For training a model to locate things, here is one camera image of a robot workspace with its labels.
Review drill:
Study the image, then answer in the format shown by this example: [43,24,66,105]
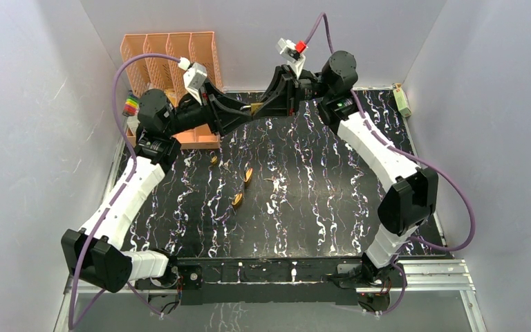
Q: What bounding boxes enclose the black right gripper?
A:
[247,66,330,120]

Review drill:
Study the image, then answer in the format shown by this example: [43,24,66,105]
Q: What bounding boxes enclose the large brass padlock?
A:
[243,167,253,188]

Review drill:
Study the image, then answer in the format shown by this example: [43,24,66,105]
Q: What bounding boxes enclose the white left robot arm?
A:
[61,81,252,293]

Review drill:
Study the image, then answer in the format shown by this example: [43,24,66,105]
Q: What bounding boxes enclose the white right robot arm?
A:
[252,50,438,286]

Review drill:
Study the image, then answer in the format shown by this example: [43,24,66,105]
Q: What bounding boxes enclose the orange plastic file organizer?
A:
[120,31,223,149]

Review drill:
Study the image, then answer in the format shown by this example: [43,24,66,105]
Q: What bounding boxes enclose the coloured marker set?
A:
[122,91,140,117]

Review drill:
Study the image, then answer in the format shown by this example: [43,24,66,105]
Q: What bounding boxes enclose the pale green eraser box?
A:
[393,84,412,118]

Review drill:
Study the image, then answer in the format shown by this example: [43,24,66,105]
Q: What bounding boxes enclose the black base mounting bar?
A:
[132,256,409,307]

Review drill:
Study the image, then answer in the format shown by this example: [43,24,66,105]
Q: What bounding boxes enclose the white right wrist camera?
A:
[276,38,308,78]

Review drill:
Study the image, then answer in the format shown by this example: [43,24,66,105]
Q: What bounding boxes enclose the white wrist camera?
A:
[178,57,207,105]
[276,38,308,78]

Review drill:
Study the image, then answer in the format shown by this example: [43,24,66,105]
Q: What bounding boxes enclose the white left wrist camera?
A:
[178,57,207,105]

